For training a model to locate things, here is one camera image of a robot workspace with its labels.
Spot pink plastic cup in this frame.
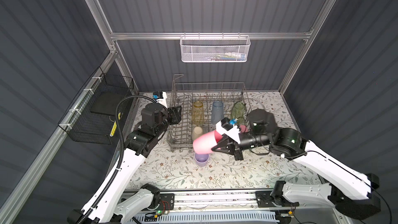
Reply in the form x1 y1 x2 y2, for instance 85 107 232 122
193 131 222 155
239 124 248 133

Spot pink plastic cup front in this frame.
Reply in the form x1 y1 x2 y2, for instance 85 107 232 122
193 131 222 155

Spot yellow glass cup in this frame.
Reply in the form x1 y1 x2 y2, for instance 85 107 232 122
192 101 204 125

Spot beige plastic cup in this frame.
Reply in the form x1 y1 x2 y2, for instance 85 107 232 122
191 125 204 141

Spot green glass cup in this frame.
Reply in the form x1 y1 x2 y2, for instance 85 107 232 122
231 101 246 125

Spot blue translucent cup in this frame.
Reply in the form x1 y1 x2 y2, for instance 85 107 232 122
211 101 224 124

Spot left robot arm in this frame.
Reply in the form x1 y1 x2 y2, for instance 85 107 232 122
67 91 182 224

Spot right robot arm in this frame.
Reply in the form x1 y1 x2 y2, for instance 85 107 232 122
211 109 385 222

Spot purple plastic cup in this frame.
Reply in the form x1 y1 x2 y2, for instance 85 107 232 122
194 153 210 167

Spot floral table mat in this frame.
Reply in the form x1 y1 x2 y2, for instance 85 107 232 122
124 91 321 190

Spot black pad in basket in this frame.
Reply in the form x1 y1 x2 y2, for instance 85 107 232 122
90 92 125 116

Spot tubes in white basket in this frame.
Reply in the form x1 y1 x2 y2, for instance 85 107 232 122
205 52 247 62

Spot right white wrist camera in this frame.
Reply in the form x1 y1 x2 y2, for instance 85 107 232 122
216 117 241 144

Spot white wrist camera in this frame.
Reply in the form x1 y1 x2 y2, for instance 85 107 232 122
216 117 241 144
152 91 168 108

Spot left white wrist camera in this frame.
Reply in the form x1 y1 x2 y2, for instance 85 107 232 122
152 91 168 108

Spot grey wire dish rack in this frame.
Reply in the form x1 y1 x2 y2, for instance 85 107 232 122
167 74 251 151

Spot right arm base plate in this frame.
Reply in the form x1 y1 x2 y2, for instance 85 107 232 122
255 190 300 208

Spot white mesh wall basket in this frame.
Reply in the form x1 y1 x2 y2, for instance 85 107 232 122
179 34 251 63

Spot black wire wall basket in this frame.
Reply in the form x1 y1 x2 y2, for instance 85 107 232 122
59 69 137 145

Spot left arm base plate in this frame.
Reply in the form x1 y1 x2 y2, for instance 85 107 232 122
142 193 175 212

